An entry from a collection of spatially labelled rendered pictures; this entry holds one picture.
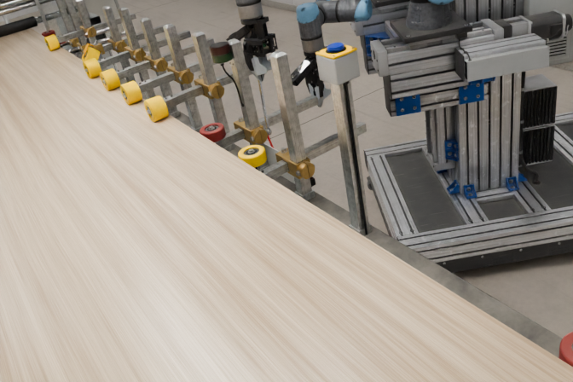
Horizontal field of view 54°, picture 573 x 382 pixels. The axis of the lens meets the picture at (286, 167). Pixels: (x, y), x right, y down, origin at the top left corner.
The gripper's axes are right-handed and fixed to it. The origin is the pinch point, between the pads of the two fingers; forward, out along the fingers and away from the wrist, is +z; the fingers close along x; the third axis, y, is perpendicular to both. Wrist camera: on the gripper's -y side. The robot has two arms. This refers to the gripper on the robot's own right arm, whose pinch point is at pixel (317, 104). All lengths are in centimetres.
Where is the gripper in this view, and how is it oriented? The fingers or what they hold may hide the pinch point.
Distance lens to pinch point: 203.5
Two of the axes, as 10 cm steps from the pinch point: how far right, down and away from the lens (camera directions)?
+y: 8.1, -4.1, 4.2
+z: 1.8, 8.5, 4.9
